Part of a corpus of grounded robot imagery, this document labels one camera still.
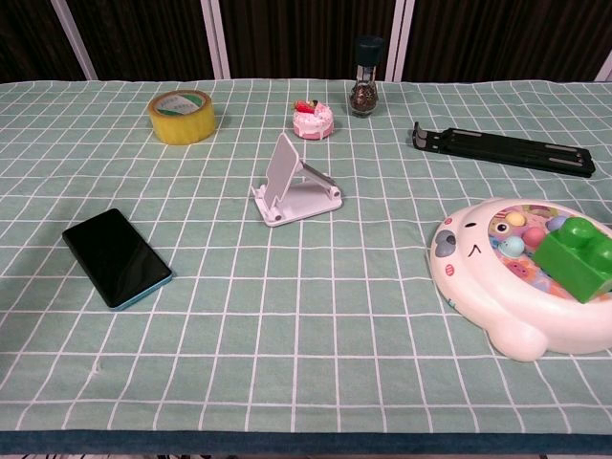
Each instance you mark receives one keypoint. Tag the black smartphone with blue case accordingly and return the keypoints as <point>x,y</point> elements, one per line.
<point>115,258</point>

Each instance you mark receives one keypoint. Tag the white folding phone stand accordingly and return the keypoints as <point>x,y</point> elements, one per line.
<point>282,172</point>

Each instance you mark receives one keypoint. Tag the black folding laptop stand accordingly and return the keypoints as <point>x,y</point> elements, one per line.
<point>502,148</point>

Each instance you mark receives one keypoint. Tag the pink toy cake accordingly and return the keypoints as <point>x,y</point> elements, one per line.
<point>313,125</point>

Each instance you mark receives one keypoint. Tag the green white checked tablecloth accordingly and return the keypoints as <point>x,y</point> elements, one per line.
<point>306,334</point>

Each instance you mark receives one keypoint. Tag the glass pepper grinder black cap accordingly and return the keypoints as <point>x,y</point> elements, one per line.
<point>363,98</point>

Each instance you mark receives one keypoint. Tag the yellow packing tape roll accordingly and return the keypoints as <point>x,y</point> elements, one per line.
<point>181,126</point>

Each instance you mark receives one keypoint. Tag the white bear fishing toy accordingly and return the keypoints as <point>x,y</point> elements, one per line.
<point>473,287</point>

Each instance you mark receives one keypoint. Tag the dark curtain panel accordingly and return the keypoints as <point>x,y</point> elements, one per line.
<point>306,33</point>
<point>507,38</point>
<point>148,38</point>
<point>28,38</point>

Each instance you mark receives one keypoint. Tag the yellow toy ball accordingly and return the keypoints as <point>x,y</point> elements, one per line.
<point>515,219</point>

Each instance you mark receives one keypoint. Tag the pink toy ball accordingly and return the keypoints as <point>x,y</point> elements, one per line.
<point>533,235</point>

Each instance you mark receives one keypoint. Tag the purple toy ball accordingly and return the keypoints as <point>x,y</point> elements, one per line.
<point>557,223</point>

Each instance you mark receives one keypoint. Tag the green plastic building block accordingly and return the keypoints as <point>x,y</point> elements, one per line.
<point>574,258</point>

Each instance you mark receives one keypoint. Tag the white frame post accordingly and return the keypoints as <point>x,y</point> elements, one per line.
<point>399,38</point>
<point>216,38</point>
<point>72,38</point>
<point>605,72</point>

